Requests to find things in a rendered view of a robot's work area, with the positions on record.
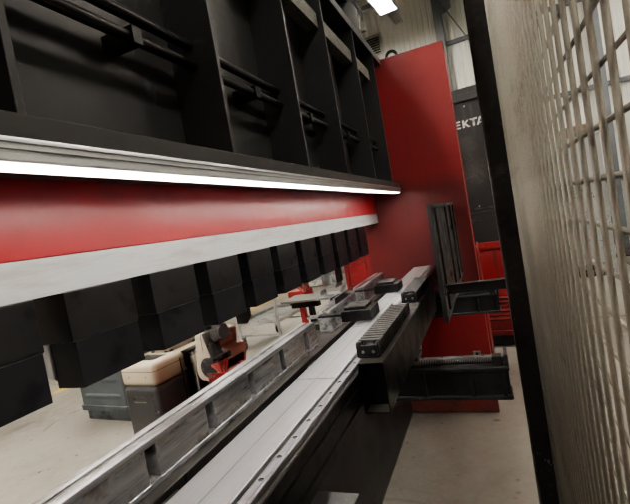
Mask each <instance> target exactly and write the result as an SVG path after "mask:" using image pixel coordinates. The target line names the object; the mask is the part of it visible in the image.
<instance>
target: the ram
mask: <svg viewBox="0 0 630 504"><path fill-rule="evenodd" d="M376 213H377V212H376V206H375V200H374V194H357V193H333V192H309V191H285V190H261V189H238V188H214V187H190V186H166V185H142V184H119V183H95V182H71V181H47V180H24V179H0V307H2V306H7V305H11V304H16V303H20V302H25V301H29V300H34V299H38V298H43V297H47V296H51V295H56V294H60V293H65V292H69V291H74V290H78V289H83V288H87V287H92V286H96V285H101V284H105V283H110V282H114V281H119V280H123V279H128V278H132V277H137V276H141V275H146V274H150V273H155V272H159V271H164V270H168V269H173V268H177V267H182V266H186V265H191V264H195V263H200V262H204V261H209V260H213V259H218V258H222V257H227V256H231V255H236V254H240V253H245V252H249V251H254V250H258V249H263V248H267V247H272V246H276V245H281V244H285V243H290V242H294V241H299V240H303V239H308V238H312V237H317V236H321V235H326V234H330V233H335V232H339V231H344V230H348V229H353V228H357V227H362V226H366V225H371V224H375V223H378V217H377V214H376Z"/></svg>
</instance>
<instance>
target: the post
mask: <svg viewBox="0 0 630 504"><path fill-rule="evenodd" d="M463 5H464V11H465V18H466V25H467V31H468V38H469V44H470V51H471V57H472V64H473V71H474V77H475V83H476V89H477V95H478V101H479V108H480V115H481V121H482V128H483V135H484V143H485V149H486V156H487V163H488V169H489V176H490V182H491V189H492V195H493V202H494V209H495V215H496V222H497V228H498V235H499V241H500V248H501V255H502V261H503V268H504V274H505V281H506V287H507V294H508V301H509V307H510V314H511V320H512V327H513V333H514V340H515V347H516V353H517V360H518V366H519V373H520V379H521V385H522V391H523V397H524V404H525V410H526V417H527V424H528V430H529V438H530V445H531V452H532V458H533V465H534V472H535V478H536V485H537V491H538V498H539V504H559V498H558V492H557V485H556V478H555V472H554V465H553V458H552V452H551V445H550V438H549V432H548V425H547V418H546V412H545V405H544V398H543V392H542V385H541V378H540V371H539V365H538V358H537V351H536V345H535V338H534V331H533V325H532V318H531V311H530V305H529V298H528V291H527V285H526V278H525V271H524V265H523V258H522V251H521V244H520V238H519V231H518V224H517V218H516V211H515V204H514V198H513V191H512V184H511V178H510V171H509V164H508V158H507V151H506V144H505V138H504V131H503V124H502V118H501V111H500V104H499V97H498V91H497V84H496V77H495V71H494V64H493V57H492V51H491V44H490V37H489V31H488V24H487V17H486V11H485V4H484V0H463Z"/></svg>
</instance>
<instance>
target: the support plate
mask: <svg viewBox="0 0 630 504"><path fill-rule="evenodd" d="M320 295H321V293H320V292H319V293H310V294H301V295H295V296H293V297H291V298H289V299H287V300H285V301H283V302H281V305H282V304H291V303H301V302H310V301H320V300H328V299H329V298H331V297H332V296H334V295H335V294H333V295H324V296H321V297H320ZM317 297H318V298H317ZM315 298H316V299H315Z"/></svg>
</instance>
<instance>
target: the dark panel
mask: <svg viewBox="0 0 630 504"><path fill-rule="evenodd" d="M426 210H427V216H428V223H429V229H430V235H431V241H432V248H433V254H434V260H435V266H436V272H437V279H438V285H439V291H440V297H441V304H442V310H443V316H444V322H445V323H449V322H450V319H451V315H452V312H453V309H454V305H455V302H456V298H457V295H458V293H456V294H447V296H445V289H444V284H450V283H460V282H462V278H463V275H464V272H463V265H462V259H461V253H460V246H459V240H458V233H457V227H456V221H455V214H454V208H453V202H450V203H439V204H430V205H426Z"/></svg>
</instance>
